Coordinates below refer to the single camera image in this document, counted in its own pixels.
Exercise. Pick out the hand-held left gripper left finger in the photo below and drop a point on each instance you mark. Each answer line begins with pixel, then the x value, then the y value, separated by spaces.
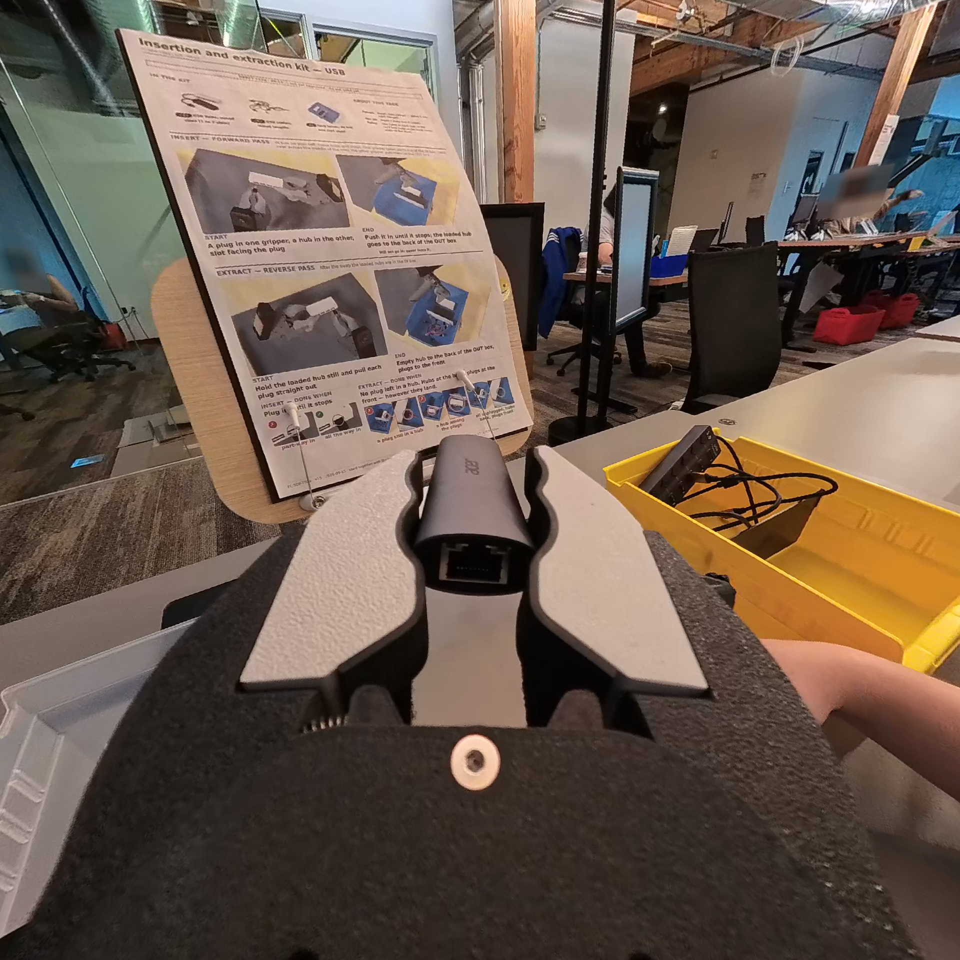
pixel 330 600

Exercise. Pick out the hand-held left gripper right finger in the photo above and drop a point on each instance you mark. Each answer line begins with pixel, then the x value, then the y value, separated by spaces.
pixel 615 600

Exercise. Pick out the black multi-port usb hub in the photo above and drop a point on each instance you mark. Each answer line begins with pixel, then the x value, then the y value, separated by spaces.
pixel 679 465

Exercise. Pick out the grey slim usb hub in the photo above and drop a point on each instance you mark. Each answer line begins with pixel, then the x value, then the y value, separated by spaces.
pixel 469 487

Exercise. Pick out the yellow plastic bin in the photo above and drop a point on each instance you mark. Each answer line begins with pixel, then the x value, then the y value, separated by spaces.
pixel 862 577

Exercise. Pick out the clear plastic bin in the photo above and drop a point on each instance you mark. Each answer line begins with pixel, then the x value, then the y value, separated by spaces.
pixel 45 720

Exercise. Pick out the person's right forearm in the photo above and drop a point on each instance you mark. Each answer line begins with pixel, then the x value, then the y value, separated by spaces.
pixel 862 697

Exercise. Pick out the black bin divider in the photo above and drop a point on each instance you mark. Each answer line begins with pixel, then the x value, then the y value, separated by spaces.
pixel 780 529

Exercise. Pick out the white metal document stand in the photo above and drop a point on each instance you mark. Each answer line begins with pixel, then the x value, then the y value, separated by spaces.
pixel 294 411

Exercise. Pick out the cardboard box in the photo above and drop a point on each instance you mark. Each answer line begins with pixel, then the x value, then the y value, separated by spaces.
pixel 161 427

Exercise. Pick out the black office chair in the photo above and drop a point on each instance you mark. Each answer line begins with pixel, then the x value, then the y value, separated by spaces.
pixel 75 352
pixel 731 322

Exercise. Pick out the blue jacket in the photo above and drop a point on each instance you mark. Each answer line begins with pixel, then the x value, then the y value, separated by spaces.
pixel 555 277

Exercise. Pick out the blue plastic bin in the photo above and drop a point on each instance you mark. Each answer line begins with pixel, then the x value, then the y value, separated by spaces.
pixel 667 266

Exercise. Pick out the black partition panel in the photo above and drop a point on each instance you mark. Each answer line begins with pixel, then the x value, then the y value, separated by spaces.
pixel 514 262

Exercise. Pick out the red bag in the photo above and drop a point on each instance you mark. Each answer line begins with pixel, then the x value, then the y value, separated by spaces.
pixel 896 309
pixel 847 326

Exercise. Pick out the upright display board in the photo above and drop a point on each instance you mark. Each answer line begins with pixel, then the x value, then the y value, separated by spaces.
pixel 634 240

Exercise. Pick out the printed instruction sheet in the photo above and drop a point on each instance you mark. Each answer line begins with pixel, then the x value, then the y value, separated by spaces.
pixel 300 225

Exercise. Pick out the black pole stand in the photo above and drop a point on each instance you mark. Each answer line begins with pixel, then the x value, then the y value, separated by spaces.
pixel 604 75

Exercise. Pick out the wooden post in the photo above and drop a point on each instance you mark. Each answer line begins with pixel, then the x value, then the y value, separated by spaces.
pixel 516 97

